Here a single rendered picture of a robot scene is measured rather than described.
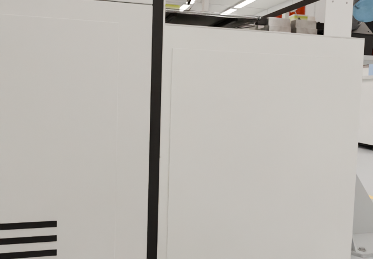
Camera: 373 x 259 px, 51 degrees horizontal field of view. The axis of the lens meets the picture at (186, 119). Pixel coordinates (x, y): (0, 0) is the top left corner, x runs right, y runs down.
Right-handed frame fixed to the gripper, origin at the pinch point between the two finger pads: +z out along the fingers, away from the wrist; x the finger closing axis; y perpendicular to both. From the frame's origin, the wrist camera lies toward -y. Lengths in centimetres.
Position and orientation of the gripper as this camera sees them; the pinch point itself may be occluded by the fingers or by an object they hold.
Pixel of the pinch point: (190, 0)
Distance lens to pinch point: 149.6
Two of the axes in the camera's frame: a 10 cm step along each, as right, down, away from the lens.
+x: -0.4, 0.8, -10.0
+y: -10.0, -0.3, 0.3
